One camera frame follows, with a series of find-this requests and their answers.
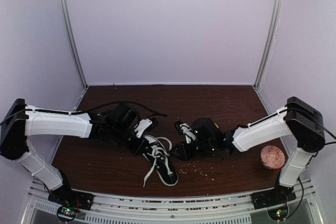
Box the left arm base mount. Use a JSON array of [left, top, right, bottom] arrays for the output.
[[48, 190, 94, 223]]

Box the right aluminium frame post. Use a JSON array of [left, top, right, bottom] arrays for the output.
[[254, 0, 283, 90]]

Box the aluminium frame post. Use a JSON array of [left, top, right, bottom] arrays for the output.
[[254, 0, 283, 90], [60, 0, 88, 89]]

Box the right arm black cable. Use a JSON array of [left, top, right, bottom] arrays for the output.
[[286, 104, 336, 209]]

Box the black white canvas sneaker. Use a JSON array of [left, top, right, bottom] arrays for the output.
[[141, 134, 179, 187]]

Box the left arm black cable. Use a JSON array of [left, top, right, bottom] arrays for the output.
[[0, 100, 168, 127]]

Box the left aluminium frame post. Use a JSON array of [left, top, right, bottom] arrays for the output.
[[60, 0, 88, 89]]

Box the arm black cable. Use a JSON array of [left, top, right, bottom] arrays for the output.
[[0, 100, 168, 127], [286, 104, 336, 209]]

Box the front aluminium rail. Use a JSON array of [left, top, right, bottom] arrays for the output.
[[19, 179, 326, 223]]

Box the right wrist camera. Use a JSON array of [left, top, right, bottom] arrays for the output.
[[174, 121, 197, 144]]

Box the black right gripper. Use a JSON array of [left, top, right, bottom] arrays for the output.
[[169, 140, 215, 162]]

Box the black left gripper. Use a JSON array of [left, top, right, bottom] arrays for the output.
[[111, 124, 152, 156]]

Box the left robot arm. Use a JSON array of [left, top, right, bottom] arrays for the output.
[[1, 98, 154, 205]]

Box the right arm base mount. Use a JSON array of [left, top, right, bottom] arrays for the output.
[[251, 186, 297, 221]]

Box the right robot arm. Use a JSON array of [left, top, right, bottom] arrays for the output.
[[170, 97, 325, 204]]

